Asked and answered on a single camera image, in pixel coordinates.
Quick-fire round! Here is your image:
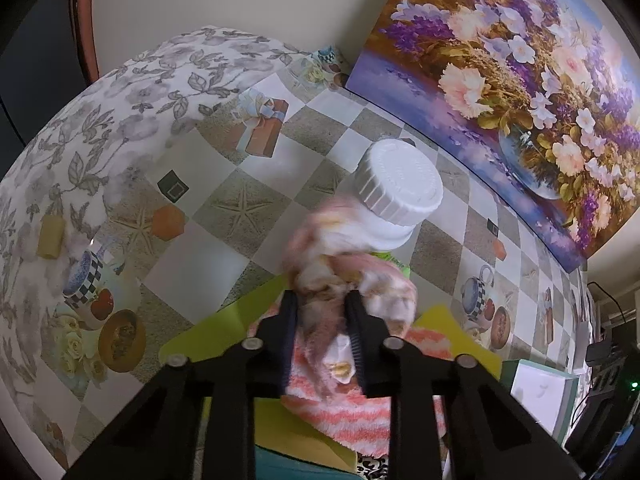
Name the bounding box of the lime green cloth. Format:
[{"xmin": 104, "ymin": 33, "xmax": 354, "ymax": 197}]
[{"xmin": 159, "ymin": 276, "xmax": 502, "ymax": 471}]

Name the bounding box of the orange white striped towel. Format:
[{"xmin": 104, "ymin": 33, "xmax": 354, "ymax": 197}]
[{"xmin": 250, "ymin": 320, "xmax": 446, "ymax": 458}]

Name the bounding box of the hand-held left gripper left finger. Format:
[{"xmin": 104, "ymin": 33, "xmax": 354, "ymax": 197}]
[{"xmin": 62, "ymin": 290, "xmax": 301, "ymax": 480}]

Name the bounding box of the red-brown wooden frame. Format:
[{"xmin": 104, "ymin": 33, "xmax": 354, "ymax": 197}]
[{"xmin": 75, "ymin": 0, "xmax": 101, "ymax": 86}]

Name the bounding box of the pink white fuzzy cloth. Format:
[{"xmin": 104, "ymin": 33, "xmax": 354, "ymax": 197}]
[{"xmin": 280, "ymin": 197, "xmax": 418, "ymax": 386}]

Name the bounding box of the checkered printed tablecloth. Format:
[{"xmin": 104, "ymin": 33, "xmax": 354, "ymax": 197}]
[{"xmin": 0, "ymin": 47, "xmax": 596, "ymax": 471}]

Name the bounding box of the white box with green rim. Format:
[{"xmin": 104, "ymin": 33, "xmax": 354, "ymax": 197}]
[{"xmin": 501, "ymin": 359, "xmax": 581, "ymax": 448}]

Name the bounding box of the floral painting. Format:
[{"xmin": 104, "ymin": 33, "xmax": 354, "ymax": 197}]
[{"xmin": 346, "ymin": 0, "xmax": 640, "ymax": 273}]

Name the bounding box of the leopard print cloth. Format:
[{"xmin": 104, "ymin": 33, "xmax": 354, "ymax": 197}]
[{"xmin": 356, "ymin": 455, "xmax": 391, "ymax": 480}]

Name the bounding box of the black power adapter with cable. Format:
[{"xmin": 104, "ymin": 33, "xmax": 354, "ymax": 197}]
[{"xmin": 587, "ymin": 282, "xmax": 640, "ymax": 326}]

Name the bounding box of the teal blue cloth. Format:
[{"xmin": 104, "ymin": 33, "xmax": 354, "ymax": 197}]
[{"xmin": 255, "ymin": 445, "xmax": 357, "ymax": 480}]

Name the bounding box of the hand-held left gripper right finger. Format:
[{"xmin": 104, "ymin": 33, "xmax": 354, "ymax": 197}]
[{"xmin": 345, "ymin": 290, "xmax": 586, "ymax": 480}]

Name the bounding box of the white plastic bottle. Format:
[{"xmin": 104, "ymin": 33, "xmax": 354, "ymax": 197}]
[{"xmin": 352, "ymin": 139, "xmax": 445, "ymax": 273}]

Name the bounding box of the dark door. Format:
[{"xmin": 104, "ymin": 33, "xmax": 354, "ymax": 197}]
[{"xmin": 0, "ymin": 0, "xmax": 91, "ymax": 146}]

